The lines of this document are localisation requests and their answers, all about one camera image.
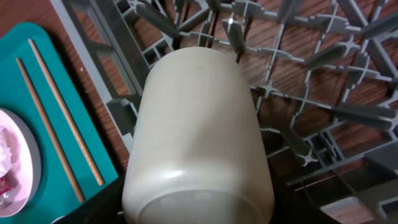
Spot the cream white cup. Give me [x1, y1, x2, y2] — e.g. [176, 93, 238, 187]
[122, 47, 274, 223]

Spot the grey dishwasher rack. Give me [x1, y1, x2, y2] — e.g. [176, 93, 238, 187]
[52, 0, 397, 223]

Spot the right wooden chopstick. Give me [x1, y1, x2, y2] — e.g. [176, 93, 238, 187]
[28, 39, 104, 186]

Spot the wooden chopstick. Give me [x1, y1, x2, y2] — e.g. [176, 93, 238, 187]
[16, 58, 85, 203]
[28, 39, 104, 186]

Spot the teal plastic tray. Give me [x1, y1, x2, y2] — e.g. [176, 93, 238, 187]
[0, 22, 119, 224]

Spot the left wooden chopstick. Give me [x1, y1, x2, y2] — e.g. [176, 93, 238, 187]
[16, 58, 85, 203]

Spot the large pink plate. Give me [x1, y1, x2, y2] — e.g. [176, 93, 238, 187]
[1, 108, 42, 218]

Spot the crumpled white tissue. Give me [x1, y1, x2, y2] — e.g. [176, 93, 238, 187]
[0, 127, 12, 177]

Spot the red foil snack wrapper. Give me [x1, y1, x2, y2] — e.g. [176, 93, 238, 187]
[0, 177, 11, 196]

